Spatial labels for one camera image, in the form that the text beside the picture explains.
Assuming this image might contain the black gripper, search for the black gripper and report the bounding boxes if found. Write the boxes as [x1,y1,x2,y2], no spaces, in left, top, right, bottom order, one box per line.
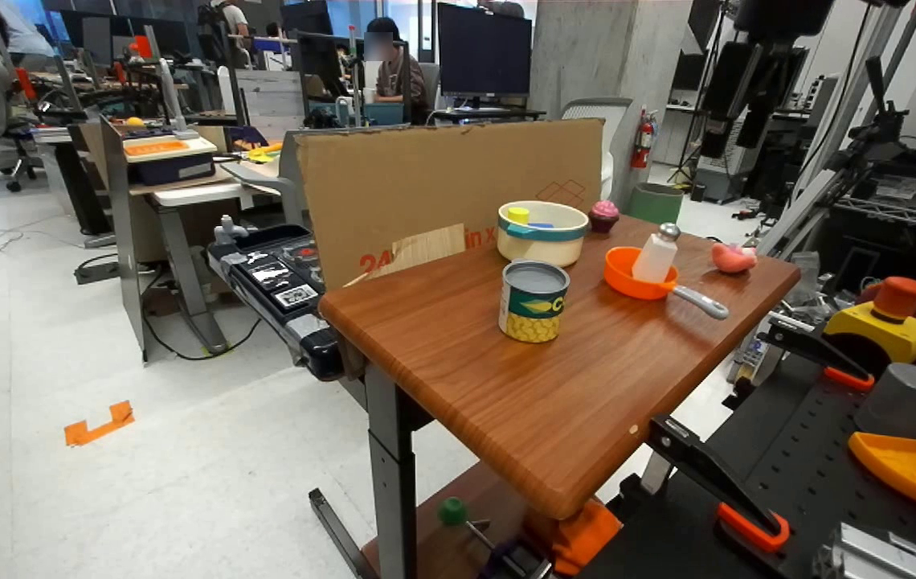
[702,0,836,163]

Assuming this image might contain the white appliance unit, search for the white appliance unit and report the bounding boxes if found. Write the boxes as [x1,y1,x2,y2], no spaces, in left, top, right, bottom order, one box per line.
[691,107,764,206]

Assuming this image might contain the red fire extinguisher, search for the red fire extinguisher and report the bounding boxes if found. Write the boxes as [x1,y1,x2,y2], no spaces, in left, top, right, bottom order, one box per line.
[628,107,658,173]

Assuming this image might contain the green bin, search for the green bin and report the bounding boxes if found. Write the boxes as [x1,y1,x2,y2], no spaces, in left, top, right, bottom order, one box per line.
[628,180,689,229]

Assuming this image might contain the white salt shaker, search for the white salt shaker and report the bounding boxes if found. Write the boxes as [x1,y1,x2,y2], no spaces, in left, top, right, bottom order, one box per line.
[630,222,684,288]

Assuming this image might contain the pink sprinkled cupcake toy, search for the pink sprinkled cupcake toy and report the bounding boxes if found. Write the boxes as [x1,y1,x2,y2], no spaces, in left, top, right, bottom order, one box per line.
[584,195,624,239]

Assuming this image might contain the black equipment cart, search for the black equipment cart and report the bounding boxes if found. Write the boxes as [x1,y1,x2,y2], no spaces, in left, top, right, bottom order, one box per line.
[814,131,916,318]

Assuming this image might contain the orange toy frying pan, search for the orange toy frying pan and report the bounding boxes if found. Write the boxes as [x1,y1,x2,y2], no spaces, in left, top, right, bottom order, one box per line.
[601,245,733,323]

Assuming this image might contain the yellow emergency stop box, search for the yellow emergency stop box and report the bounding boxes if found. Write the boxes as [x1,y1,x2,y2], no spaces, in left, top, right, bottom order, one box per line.
[819,275,916,367]

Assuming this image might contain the dark computer monitor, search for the dark computer monitor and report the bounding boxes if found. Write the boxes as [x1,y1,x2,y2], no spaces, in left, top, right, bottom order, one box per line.
[433,0,534,107]

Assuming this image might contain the corn tin can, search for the corn tin can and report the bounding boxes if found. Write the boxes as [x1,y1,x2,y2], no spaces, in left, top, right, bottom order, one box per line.
[496,259,574,349]

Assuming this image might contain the grey plastic cylinder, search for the grey plastic cylinder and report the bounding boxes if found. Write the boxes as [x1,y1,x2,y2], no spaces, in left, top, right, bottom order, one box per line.
[852,359,916,442]

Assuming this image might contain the brown cardboard sheet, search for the brown cardboard sheet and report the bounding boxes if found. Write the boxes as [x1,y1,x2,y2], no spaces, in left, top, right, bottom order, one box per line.
[297,117,608,297]

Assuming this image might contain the seated dark-haired person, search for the seated dark-haired person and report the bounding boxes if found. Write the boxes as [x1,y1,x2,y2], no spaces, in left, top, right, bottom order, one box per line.
[367,13,433,125]

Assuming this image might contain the black perforated mounting board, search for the black perforated mounting board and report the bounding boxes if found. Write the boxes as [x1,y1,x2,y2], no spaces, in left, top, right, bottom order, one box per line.
[581,349,916,579]

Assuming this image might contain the orange wedge block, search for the orange wedge block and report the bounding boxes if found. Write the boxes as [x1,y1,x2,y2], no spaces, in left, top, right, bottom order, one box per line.
[845,428,916,512]

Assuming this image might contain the aluminium extrusion bar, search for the aluminium extrusion bar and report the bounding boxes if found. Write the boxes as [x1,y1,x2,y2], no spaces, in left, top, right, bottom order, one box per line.
[810,520,916,579]

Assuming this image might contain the white printed sign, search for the white printed sign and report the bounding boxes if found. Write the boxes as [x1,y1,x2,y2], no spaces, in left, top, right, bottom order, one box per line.
[235,67,309,144]

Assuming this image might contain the black power strip tray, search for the black power strip tray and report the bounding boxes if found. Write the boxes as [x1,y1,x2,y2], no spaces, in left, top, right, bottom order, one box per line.
[206,222,349,382]

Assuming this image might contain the green knob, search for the green knob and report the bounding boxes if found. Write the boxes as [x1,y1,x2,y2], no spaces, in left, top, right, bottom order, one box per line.
[433,496,473,531]

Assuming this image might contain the grey office desk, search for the grey office desk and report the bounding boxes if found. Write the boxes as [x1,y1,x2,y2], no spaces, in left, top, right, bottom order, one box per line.
[100,117,291,365]

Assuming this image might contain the orange-topped black box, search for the orange-topped black box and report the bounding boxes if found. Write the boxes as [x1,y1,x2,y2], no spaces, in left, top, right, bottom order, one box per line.
[118,131,223,186]

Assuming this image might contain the orange floor marker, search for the orange floor marker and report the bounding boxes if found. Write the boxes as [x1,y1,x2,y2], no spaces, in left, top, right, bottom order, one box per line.
[62,398,140,449]

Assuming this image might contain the black clamp orange handle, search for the black clamp orange handle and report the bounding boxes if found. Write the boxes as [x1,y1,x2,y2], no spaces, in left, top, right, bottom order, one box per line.
[759,318,878,395]
[643,415,794,559]

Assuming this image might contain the cream pot teal handles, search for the cream pot teal handles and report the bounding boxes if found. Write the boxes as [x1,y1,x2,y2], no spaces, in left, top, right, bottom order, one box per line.
[491,195,591,270]

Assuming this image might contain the orange printed bracket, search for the orange printed bracket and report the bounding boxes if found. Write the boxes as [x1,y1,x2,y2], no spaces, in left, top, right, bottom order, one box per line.
[549,498,628,579]

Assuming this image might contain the grey table leg frame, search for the grey table leg frame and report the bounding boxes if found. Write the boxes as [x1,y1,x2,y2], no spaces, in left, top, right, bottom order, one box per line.
[306,359,421,579]

